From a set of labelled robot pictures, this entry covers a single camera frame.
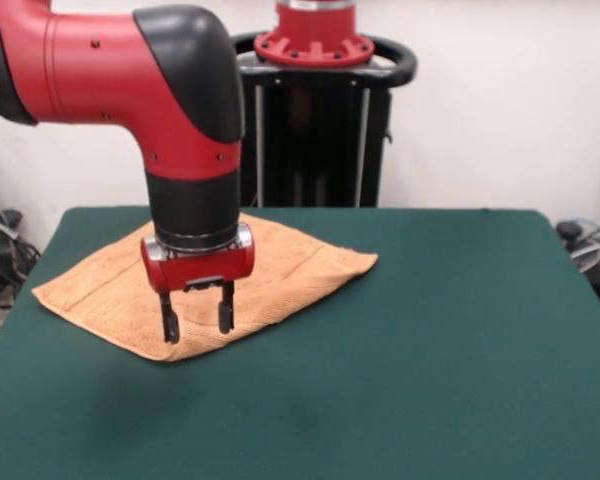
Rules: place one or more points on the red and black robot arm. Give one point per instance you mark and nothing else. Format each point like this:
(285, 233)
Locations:
(95, 65)

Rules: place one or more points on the red robot base flange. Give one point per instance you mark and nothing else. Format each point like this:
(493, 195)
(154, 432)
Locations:
(312, 30)

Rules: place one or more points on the tan terry towel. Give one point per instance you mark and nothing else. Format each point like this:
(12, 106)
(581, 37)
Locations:
(110, 295)

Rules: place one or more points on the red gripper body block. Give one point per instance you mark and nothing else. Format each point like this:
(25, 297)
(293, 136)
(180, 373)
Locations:
(200, 265)

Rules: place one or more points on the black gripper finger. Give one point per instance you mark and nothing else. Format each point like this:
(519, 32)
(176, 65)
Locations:
(170, 325)
(226, 312)

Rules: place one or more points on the dark green table cloth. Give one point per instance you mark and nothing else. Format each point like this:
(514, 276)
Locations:
(405, 350)

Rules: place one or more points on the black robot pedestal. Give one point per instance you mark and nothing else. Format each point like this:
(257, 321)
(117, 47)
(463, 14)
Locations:
(320, 140)

